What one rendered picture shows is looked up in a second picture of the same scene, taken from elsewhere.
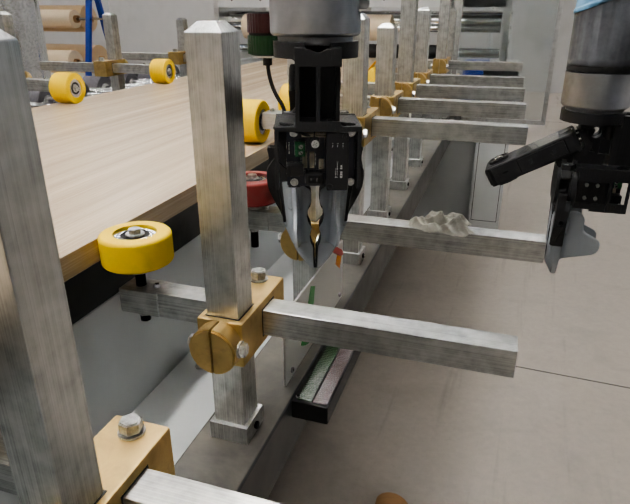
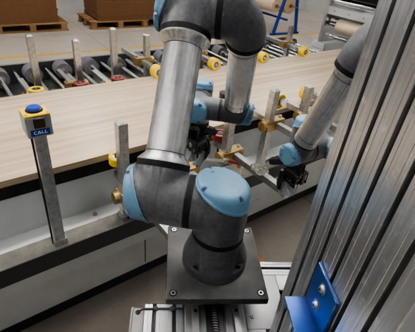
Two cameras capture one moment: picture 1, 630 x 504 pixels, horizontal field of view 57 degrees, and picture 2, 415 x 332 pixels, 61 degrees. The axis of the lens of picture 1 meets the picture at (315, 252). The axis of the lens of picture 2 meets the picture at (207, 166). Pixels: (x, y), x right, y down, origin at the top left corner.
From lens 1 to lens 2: 0.96 m
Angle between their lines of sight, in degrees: 30
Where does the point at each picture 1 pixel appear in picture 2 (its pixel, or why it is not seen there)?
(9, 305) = (119, 157)
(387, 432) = (284, 240)
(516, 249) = (272, 185)
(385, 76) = (303, 104)
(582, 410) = not seen: hidden behind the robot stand
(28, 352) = (120, 165)
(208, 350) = not seen: hidden behind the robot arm
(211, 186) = not seen: hidden behind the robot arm
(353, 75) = (269, 108)
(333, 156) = (192, 147)
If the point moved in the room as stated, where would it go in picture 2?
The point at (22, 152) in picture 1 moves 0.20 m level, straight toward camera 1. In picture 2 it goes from (125, 138) to (102, 169)
